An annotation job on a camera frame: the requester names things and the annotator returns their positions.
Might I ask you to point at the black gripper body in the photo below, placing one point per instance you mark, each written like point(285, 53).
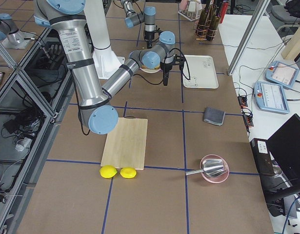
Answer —
point(149, 35)
point(166, 67)

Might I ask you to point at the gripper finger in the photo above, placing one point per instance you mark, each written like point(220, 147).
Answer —
point(165, 78)
point(149, 44)

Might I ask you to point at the white plate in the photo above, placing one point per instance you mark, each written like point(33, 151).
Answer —
point(150, 71)

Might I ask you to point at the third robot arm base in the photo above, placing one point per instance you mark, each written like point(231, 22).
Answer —
point(10, 35)

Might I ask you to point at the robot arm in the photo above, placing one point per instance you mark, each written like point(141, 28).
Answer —
point(68, 18)
point(147, 17)

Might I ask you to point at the cream bear tray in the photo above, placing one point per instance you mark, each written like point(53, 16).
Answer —
point(202, 72)

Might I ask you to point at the front green wine bottle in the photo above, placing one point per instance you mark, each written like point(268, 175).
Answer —
point(202, 19)

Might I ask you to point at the grey folded cloth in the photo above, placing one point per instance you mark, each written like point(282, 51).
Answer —
point(213, 116)

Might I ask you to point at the middle green wine bottle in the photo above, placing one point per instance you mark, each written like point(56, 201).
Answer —
point(213, 24)

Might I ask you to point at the wooden cutting board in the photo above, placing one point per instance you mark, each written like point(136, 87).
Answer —
point(125, 145)

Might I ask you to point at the steel scoop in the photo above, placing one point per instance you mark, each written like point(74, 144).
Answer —
point(210, 168)

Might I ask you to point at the near blue tablet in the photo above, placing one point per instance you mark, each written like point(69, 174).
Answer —
point(271, 97)

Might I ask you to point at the blue tablet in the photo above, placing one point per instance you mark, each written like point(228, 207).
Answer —
point(271, 97)
point(282, 73)

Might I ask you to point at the right yellow lemon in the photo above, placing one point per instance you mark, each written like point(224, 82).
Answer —
point(128, 172)

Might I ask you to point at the yellow lemon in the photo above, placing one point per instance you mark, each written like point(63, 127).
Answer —
point(108, 171)
point(128, 172)

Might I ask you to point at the far blue tablet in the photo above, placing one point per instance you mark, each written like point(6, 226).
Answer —
point(282, 73)

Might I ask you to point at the left yellow lemon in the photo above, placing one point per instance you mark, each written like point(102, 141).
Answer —
point(108, 171)

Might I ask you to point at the pink bowl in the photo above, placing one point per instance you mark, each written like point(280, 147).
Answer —
point(220, 178)

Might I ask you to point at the black desktop box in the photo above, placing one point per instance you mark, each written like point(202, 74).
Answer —
point(262, 157)

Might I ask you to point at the black laptop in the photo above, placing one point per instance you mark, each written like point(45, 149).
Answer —
point(284, 146)

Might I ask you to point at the white wire cup rack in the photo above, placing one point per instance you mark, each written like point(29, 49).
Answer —
point(190, 9)

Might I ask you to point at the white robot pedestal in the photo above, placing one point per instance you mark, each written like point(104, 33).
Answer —
point(105, 60)

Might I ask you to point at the copper wire bottle rack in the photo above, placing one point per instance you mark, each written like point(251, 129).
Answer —
point(204, 31)

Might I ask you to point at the aluminium frame post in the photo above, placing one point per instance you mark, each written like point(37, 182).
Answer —
point(253, 23)

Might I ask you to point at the aluminium side frame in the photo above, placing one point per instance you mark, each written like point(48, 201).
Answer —
point(34, 92)

